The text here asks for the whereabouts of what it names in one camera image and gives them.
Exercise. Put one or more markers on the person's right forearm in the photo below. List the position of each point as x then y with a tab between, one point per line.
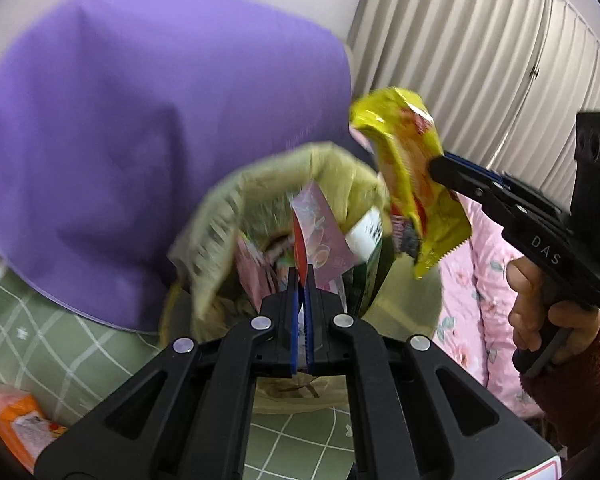
580	395

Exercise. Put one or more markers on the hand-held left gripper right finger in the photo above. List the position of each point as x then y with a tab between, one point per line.
310	310

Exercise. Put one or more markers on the white green packet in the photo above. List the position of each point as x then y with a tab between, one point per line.
367	230

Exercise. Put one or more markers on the yellow snack packet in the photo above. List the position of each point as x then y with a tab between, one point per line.
410	170

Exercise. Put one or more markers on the orange snack packet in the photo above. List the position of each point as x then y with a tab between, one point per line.
20	420

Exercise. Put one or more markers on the person's right hand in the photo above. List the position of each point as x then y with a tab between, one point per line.
522	305

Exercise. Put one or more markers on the pink yellow candy packet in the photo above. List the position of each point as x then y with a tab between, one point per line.
255	270

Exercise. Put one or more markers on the pink floral blanket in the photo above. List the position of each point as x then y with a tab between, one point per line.
465	300

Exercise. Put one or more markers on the beige pleated curtain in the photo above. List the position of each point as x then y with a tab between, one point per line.
480	50

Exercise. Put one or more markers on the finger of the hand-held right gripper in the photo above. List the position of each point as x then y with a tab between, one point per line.
460	177
480	168

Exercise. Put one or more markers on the pink printed snack packet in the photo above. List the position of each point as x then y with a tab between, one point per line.
322	230

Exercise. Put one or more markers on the bin with yellow bag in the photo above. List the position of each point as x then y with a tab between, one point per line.
215	230

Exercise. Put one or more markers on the purple cloth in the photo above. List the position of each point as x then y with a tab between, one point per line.
130	135

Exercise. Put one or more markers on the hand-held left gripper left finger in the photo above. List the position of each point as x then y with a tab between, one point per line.
294	310

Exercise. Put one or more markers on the green checked tablecloth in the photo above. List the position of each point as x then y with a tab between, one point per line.
40	340

